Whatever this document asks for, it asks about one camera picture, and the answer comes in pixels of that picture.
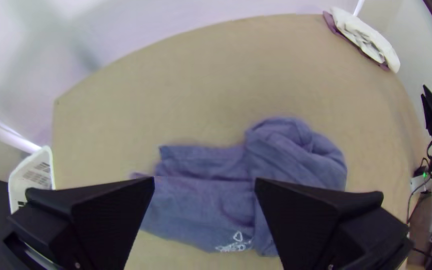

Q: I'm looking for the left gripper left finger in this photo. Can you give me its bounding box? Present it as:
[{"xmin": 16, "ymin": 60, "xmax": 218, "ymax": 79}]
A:
[{"xmin": 2, "ymin": 176, "xmax": 156, "ymax": 270}]

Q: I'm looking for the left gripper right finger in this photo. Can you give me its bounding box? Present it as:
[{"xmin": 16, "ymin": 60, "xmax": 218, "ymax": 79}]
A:
[{"xmin": 254, "ymin": 178, "xmax": 414, "ymax": 270}]

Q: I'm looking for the blue t-shirt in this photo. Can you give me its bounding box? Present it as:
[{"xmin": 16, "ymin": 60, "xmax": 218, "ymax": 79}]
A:
[{"xmin": 131, "ymin": 116, "xmax": 348, "ymax": 258}]

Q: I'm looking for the white laundry basket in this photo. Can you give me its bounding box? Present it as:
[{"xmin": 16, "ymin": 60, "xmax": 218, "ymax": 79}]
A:
[{"xmin": 7, "ymin": 146, "xmax": 56, "ymax": 215}]

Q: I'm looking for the pile of folded clothes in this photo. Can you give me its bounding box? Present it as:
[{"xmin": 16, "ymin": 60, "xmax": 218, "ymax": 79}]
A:
[{"xmin": 322, "ymin": 6, "xmax": 401, "ymax": 73}]

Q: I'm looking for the white pole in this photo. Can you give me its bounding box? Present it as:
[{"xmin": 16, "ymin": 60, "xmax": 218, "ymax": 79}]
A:
[
  {"xmin": 0, "ymin": 110, "xmax": 43, "ymax": 155},
  {"xmin": 352, "ymin": 0, "xmax": 367, "ymax": 17}
]

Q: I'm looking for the black cable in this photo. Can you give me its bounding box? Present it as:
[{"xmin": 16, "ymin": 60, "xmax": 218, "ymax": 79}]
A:
[{"xmin": 406, "ymin": 179, "xmax": 432, "ymax": 226}]

